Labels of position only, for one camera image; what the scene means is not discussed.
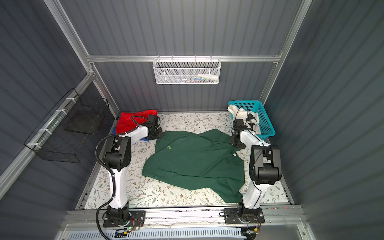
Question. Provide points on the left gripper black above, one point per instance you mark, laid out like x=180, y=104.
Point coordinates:
x=159, y=134

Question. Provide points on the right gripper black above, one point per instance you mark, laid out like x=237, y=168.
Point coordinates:
x=232, y=141

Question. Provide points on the teal plastic laundry basket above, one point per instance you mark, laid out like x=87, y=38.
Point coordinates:
x=266, y=127

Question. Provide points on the green t-shirt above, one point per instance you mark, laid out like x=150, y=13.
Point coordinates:
x=196, y=161

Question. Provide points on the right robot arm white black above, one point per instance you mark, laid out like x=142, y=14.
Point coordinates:
x=264, y=168

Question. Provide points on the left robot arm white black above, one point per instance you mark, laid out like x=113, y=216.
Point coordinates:
x=116, y=156

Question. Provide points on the white t-shirt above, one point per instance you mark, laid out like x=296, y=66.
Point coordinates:
x=250, y=119

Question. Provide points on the red folded t-shirt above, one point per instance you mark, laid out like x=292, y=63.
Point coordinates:
x=126, y=122

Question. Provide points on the white bottle in basket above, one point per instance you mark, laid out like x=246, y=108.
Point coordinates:
x=209, y=77

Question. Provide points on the white wire mesh basket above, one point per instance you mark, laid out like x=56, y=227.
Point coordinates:
x=185, y=71

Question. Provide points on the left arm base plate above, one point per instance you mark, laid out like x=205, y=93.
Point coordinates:
x=113, y=219

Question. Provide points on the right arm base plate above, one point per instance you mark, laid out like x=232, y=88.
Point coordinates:
x=243, y=216

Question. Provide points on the black wire basket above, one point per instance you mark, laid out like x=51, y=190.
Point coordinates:
x=71, y=134

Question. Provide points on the white vented cable tray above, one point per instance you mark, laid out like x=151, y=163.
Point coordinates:
x=173, y=234

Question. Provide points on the aluminium mounting rail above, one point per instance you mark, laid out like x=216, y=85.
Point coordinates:
x=185, y=217

